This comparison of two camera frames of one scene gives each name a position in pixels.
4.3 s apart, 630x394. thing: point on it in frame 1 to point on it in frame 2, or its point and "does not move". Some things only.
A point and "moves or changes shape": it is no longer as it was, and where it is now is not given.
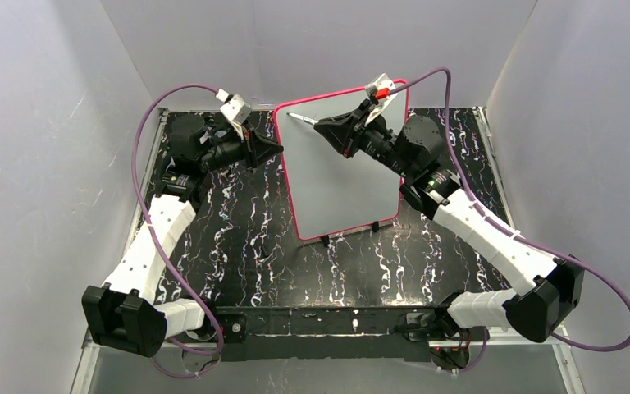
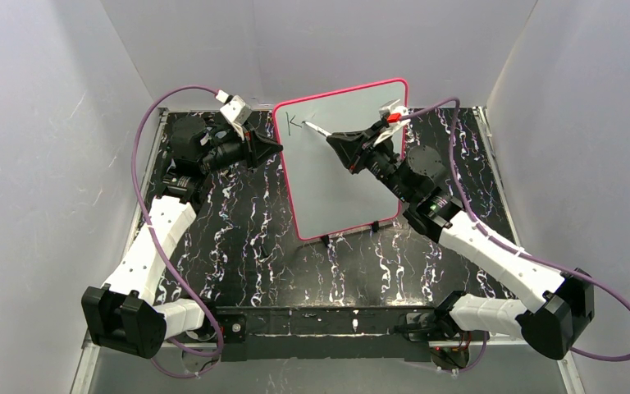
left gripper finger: [264, 148] does not move
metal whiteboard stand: [326, 240] does not move
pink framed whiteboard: [323, 190] does not move
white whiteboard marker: [303, 118] moves or changes shape
